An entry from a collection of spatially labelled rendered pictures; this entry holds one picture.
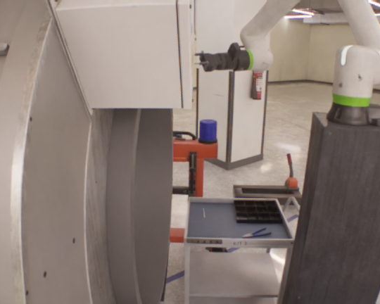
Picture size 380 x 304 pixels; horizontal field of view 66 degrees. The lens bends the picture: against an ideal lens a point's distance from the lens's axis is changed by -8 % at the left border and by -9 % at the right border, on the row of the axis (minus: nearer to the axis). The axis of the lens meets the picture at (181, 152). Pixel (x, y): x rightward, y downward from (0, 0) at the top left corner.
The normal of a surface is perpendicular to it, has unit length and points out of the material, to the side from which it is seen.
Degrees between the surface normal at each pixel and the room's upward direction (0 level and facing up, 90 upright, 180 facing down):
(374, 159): 90
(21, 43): 54
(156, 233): 33
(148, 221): 42
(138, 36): 125
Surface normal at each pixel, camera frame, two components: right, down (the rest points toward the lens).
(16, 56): -0.06, -0.30
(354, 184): -0.25, 0.31
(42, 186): 1.00, 0.02
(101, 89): -0.06, 0.80
